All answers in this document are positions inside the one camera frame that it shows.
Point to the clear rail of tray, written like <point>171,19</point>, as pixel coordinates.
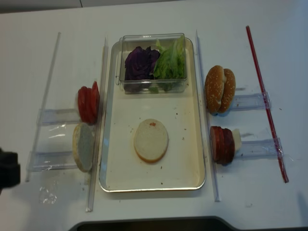
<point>97,134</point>
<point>207,124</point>

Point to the rear tomato slice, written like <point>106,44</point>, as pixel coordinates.
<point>82,104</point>

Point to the green lettuce leaves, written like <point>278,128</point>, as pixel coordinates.
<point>171,62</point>

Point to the middle meat patty slice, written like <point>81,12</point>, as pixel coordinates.
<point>221,153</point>

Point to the white foam pusher right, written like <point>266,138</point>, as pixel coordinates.
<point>237,139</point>

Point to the clear far left rail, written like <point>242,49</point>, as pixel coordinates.
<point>43,104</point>

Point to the rear sesame bun top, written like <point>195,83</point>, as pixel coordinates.
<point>229,91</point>

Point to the front meat patty slice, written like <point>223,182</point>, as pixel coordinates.
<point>215,141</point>

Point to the clear bun top holder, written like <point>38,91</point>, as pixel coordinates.
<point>257,101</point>

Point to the front sesame bun top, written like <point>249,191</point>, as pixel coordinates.
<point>214,88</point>

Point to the clear bun holder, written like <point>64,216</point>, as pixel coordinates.
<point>257,101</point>
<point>42,161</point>

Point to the dark table edge panel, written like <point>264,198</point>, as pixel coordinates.
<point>163,224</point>

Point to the front tomato slice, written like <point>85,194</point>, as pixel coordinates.
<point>95,97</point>

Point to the clear bun bottom holder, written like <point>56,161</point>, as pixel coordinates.
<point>42,161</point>

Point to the tomato slice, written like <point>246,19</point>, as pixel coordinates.
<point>90,115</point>
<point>82,104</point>
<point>95,97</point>

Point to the clear rail right of tray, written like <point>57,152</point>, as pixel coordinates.
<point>207,124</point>

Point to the bun slice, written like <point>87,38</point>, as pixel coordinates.
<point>151,140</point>
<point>82,147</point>

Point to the clear rail left of tray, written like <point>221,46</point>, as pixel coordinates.
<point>97,134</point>

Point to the red plastic strip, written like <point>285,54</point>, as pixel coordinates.
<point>268,111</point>

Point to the metal baking tray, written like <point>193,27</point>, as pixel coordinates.
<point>183,165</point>

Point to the clear plastic container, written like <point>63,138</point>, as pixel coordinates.
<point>128,43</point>

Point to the sesame bun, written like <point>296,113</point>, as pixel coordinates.
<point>214,88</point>
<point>229,91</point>

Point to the purple cabbage leaf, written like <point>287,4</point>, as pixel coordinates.
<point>140,64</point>

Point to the meat patty slice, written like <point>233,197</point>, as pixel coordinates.
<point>221,153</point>
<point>215,141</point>
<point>229,146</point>

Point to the middle tomato slice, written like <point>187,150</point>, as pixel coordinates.
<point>90,115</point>

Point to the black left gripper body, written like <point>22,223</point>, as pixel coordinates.
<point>10,170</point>

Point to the clear meat holder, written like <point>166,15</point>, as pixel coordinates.
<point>262,149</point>

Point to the clear tomato holder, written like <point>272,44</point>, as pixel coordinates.
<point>57,116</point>

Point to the rear meat patty slice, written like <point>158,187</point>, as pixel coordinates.
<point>229,146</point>

